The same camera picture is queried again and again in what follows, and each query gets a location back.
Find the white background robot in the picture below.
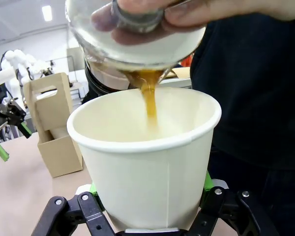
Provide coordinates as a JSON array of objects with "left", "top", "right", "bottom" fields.
[{"left": 1, "top": 49, "right": 52, "bottom": 99}]

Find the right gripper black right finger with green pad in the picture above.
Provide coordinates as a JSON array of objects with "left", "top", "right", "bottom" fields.
[{"left": 186, "top": 171, "right": 278, "bottom": 236}]

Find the rectangular ceiling light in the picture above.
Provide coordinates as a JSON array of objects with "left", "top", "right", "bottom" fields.
[{"left": 41, "top": 5, "right": 53, "bottom": 22}]

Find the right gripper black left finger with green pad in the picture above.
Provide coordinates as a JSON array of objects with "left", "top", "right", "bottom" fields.
[{"left": 30, "top": 183, "right": 116, "bottom": 236}]

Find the flat cardboard piece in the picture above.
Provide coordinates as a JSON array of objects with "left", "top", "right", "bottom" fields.
[{"left": 166, "top": 67, "right": 191, "bottom": 79}]

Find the clear glass carafe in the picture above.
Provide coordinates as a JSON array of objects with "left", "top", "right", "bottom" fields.
[{"left": 65, "top": 0, "right": 207, "bottom": 97}]

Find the orange background object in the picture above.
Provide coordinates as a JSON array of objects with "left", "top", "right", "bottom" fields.
[{"left": 181, "top": 55, "right": 194, "bottom": 67}]

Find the person's bare hand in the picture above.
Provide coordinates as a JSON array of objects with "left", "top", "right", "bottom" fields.
[{"left": 90, "top": 0, "right": 295, "bottom": 46}]

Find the white paper cup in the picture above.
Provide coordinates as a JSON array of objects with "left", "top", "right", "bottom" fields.
[{"left": 66, "top": 86, "right": 222, "bottom": 231}]

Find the brown cardboard cup carrier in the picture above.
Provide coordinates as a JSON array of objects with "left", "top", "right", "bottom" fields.
[{"left": 23, "top": 72, "right": 84, "bottom": 178}]

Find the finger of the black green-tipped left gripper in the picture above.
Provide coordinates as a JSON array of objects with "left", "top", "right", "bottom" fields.
[
  {"left": 0, "top": 120, "right": 10, "bottom": 162},
  {"left": 0, "top": 98, "right": 33, "bottom": 139}
]

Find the person's dark clothed torso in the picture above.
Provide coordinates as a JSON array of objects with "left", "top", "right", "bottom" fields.
[{"left": 190, "top": 12, "right": 295, "bottom": 236}]

